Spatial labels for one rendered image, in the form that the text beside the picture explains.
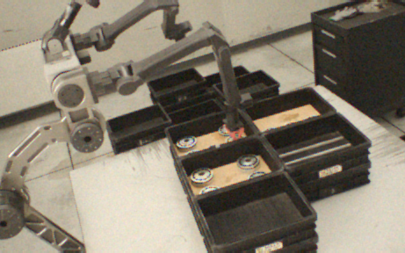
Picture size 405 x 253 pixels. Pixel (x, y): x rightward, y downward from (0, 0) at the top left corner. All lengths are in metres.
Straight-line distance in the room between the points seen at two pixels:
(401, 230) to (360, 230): 0.15
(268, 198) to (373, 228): 0.43
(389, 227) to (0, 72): 3.78
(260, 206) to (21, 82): 3.36
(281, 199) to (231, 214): 0.22
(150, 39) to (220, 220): 3.35
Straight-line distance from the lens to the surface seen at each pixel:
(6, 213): 2.24
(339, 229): 2.07
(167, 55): 1.77
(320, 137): 2.37
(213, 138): 2.45
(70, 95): 1.76
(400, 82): 3.84
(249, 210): 1.99
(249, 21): 5.42
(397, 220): 2.13
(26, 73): 4.89
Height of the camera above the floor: 2.15
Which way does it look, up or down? 31 degrees down
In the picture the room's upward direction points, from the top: 12 degrees counter-clockwise
